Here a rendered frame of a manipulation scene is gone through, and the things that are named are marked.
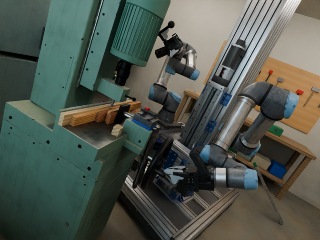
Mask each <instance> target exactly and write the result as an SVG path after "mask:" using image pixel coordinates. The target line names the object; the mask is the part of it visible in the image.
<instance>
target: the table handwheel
mask: <svg viewBox="0 0 320 240"><path fill-rule="evenodd" d="M173 142H174V138H173V137H172V136H169V137H167V138H166V140H165V141H164V142H163V143H162V145H161V146H160V147H159V149H158V150H157V152H156V154H155V155H154V156H153V155H152V154H150V153H149V155H148V157H147V160H148V161H149V162H150V164H149V166H148V168H147V170H146V172H145V174H144V176H143V179H142V182H141V188H142V189H143V190H145V189H147V188H148V187H149V186H150V184H151V183H152V182H153V180H154V179H155V177H156V176H157V174H156V173H155V172H154V169H155V168H157V169H159V170H160V169H161V167H162V166H163V164H164V162H165V160H166V158H167V156H168V154H169V152H170V149H171V147H172V145H173ZM143 154H144V152H143V153H142V154H140V155H139V156H141V157H143Z"/></svg>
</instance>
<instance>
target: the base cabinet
mask: <svg viewBox="0 0 320 240"><path fill-rule="evenodd" d="M136 155H137V154H136V153H134V152H133V153H132V154H130V155H129V156H128V157H126V158H125V159H124V160H122V161H121V162H120V163H118V164H117V165H116V166H114V167H113V168H112V169H110V170H109V171H107V172H106V173H105V174H103V175H102V176H101V177H99V178H98V179H95V178H93V177H92V176H90V175H89V174H87V173H86V172H84V171H83V170H81V169H80V168H78V167H77V166H75V165H74V164H72V163H71V162H69V161H68V160H66V159H65V158H63V157H62V156H60V155H59V154H57V153H56V152H54V151H53V150H51V149H49V148H48V147H46V146H45V145H43V144H42V143H40V142H39V141H37V140H36V139H34V138H33V137H32V136H30V135H29V134H27V133H25V132H24V131H22V130H21V129H19V128H18V127H16V126H15V125H13V124H12V123H10V122H9V121H7V120H6V119H3V121H2V127H1V132H0V235H2V236H3V237H4V238H5V239H6V240H95V238H96V237H97V236H98V235H99V234H100V232H101V231H102V230H103V229H104V228H105V226H106V224H107V222H108V219H109V217H110V215H111V212H112V210H113V208H114V205H115V203H116V201H117V198H118V196H119V194H120V191H121V189H122V187H123V185H124V182H125V180H126V178H127V175H128V173H129V171H130V169H131V167H132V164H133V162H134V160H135V157H136Z"/></svg>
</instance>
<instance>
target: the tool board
mask: <svg viewBox="0 0 320 240"><path fill-rule="evenodd" d="M226 42H227V41H226V40H225V41H224V43H223V45H222V47H221V49H220V51H219V53H218V55H217V57H216V59H215V61H214V63H213V65H212V67H211V69H210V71H209V73H208V75H207V77H206V79H205V81H204V83H203V84H204V85H205V84H206V82H207V80H208V78H209V76H210V74H211V72H212V70H213V68H214V66H215V64H216V62H217V60H218V58H219V56H220V54H221V52H222V50H223V48H224V46H225V44H226ZM259 81H265V82H269V83H271V84H273V85H275V86H278V87H280V88H282V89H285V90H287V91H291V92H292V93H294V94H296V95H298V96H299V101H298V104H297V106H296V108H295V110H294V112H293V113H292V115H291V116H290V118H289V119H285V118H283V119H282V120H280V121H281V122H284V123H286V124H288V125H290V126H292V127H294V128H296V129H298V130H300V131H303V132H305V133H307V134H308V133H309V131H310V130H311V129H312V127H313V126H314V125H315V123H316V122H317V120H318V119H319V118H320V76H319V75H316V74H314V73H311V72H308V71H306V70H303V69H300V68H297V67H295V66H292V65H289V64H287V63H285V62H282V61H279V60H276V59H274V58H271V57H268V58H267V60H266V62H265V63H264V65H263V67H262V69H261V70H260V72H259V74H258V76H257V77H256V79H255V81H254V83H255V82H259Z"/></svg>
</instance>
